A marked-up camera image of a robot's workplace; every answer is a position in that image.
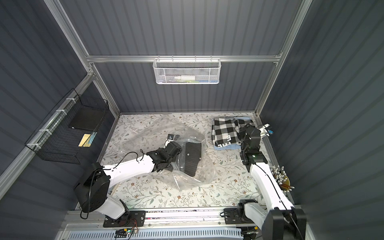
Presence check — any light blue shirt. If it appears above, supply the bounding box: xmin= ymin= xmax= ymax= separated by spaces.
xmin=213 ymin=116 xmax=254 ymax=151

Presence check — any black white checked shirt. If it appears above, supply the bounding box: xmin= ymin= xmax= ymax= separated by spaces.
xmin=211 ymin=117 xmax=256 ymax=148

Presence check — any clear plastic vacuum bag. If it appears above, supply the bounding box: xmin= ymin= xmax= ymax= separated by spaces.
xmin=118 ymin=116 xmax=216 ymax=191

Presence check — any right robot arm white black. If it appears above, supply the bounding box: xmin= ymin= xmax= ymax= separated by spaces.
xmin=239 ymin=124 xmax=307 ymax=240

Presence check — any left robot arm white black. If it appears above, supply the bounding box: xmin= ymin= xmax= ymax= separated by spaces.
xmin=74 ymin=142 xmax=182 ymax=221

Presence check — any dark grey folded shirt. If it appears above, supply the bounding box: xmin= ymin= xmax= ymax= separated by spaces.
xmin=185 ymin=142 xmax=202 ymax=177

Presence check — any yellow notepad in basket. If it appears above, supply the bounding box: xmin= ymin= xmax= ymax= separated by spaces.
xmin=78 ymin=134 xmax=92 ymax=148

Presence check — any white bottle in basket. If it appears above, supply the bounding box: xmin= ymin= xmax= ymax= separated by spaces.
xmin=174 ymin=75 xmax=196 ymax=83

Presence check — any black box in basket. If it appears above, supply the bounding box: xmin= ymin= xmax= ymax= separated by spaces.
xmin=68 ymin=108 xmax=104 ymax=131

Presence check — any white vented panel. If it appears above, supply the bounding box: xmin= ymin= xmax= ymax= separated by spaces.
xmin=67 ymin=227 xmax=244 ymax=240

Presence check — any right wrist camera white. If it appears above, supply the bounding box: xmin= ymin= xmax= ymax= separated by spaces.
xmin=257 ymin=124 xmax=274 ymax=138

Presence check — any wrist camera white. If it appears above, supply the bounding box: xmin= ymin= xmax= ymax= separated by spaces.
xmin=164 ymin=134 xmax=180 ymax=147
xmin=257 ymin=124 xmax=274 ymax=138

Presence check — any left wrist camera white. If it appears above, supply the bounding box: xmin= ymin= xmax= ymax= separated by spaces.
xmin=164 ymin=134 xmax=180 ymax=147

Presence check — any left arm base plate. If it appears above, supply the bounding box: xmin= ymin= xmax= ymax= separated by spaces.
xmin=103 ymin=211 xmax=146 ymax=228

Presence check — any aluminium front rail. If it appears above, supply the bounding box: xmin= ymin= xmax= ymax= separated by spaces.
xmin=60 ymin=207 xmax=255 ymax=231

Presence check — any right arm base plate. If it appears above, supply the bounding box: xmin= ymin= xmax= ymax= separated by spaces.
xmin=220 ymin=208 xmax=254 ymax=225

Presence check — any white wire mesh basket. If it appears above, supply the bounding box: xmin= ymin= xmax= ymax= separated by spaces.
xmin=153 ymin=59 xmax=222 ymax=85

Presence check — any black wire basket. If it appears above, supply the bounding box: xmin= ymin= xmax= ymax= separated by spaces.
xmin=25 ymin=91 xmax=109 ymax=165

